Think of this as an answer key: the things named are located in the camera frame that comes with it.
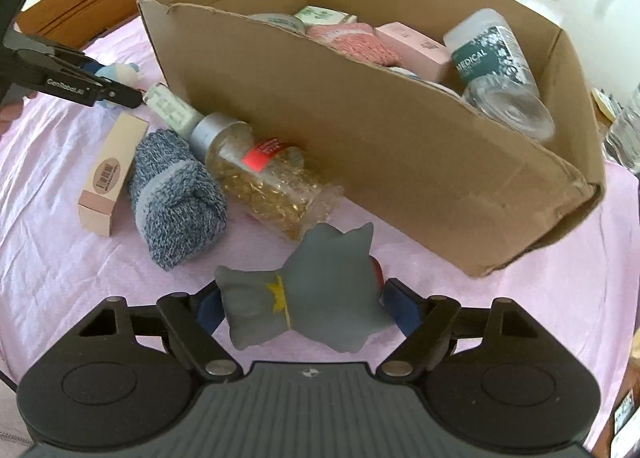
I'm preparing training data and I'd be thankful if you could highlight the blue white plush toy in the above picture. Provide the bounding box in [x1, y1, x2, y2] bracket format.
[92, 62, 142, 111]

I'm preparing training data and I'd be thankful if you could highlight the cream cardboard carton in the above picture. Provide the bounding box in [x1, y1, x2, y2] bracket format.
[76, 113, 151, 238]

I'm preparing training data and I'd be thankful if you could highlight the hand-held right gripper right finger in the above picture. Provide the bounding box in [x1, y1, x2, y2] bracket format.
[375, 279, 545, 380]

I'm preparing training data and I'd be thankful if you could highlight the translucent white plastic pack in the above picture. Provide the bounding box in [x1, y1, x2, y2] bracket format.
[444, 9, 503, 51]

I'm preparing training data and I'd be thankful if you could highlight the white item blue edge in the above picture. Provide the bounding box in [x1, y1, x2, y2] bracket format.
[387, 66, 463, 99]

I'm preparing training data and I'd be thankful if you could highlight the green white slim box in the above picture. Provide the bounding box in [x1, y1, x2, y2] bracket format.
[142, 83, 203, 141]

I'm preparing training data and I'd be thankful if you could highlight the pink carton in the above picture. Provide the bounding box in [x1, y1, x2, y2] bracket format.
[374, 22, 453, 85]

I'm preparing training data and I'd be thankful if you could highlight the pink knitted hat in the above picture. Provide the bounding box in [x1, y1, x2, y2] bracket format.
[305, 22, 404, 69]

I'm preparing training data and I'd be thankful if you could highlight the green tissue pack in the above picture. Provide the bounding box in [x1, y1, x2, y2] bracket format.
[294, 5, 359, 28]

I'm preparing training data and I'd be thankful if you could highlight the clear plastic cookie jar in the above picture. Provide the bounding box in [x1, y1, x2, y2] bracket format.
[449, 25, 557, 143]

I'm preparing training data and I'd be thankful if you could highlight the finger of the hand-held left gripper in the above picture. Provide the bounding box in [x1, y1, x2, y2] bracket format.
[14, 49, 147, 110]
[2, 30, 111, 91]

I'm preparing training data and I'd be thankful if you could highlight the brown cardboard box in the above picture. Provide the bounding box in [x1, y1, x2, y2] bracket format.
[136, 0, 608, 279]

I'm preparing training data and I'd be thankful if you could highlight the grey plush toy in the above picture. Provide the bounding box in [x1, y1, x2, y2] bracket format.
[214, 222, 395, 355]

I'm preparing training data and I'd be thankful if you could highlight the pink tablecloth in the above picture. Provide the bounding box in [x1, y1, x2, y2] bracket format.
[0, 13, 640, 456]

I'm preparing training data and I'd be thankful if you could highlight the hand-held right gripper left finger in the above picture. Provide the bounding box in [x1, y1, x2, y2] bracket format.
[75, 285, 241, 381]

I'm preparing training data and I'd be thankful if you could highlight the yellow snack packet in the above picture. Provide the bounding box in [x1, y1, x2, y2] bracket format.
[591, 87, 621, 120]

